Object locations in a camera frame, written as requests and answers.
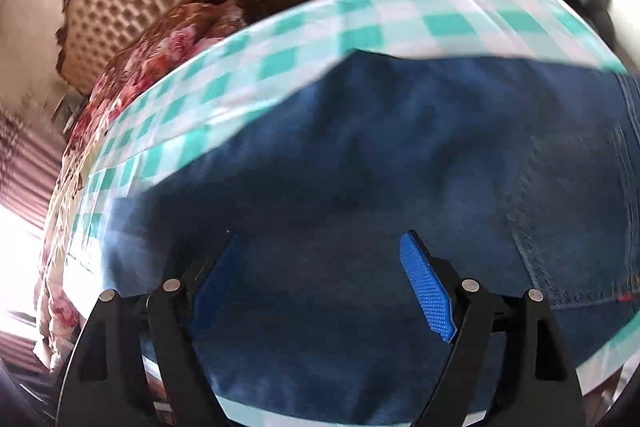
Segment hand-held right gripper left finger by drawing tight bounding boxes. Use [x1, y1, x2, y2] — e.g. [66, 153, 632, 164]
[57, 234, 242, 427]

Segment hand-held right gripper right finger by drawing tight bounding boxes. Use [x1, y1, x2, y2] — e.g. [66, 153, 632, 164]
[398, 230, 586, 427]

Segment blue denim pants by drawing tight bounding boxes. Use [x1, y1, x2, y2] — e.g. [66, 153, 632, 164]
[97, 49, 640, 427]

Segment pink striped curtain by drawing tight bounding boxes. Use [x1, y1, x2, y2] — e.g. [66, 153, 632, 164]
[0, 104, 66, 230]

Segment red floral quilt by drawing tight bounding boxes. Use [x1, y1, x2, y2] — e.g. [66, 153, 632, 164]
[34, 2, 249, 375]

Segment teal white checked tablecloth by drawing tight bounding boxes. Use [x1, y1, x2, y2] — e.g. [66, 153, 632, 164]
[65, 0, 640, 427]

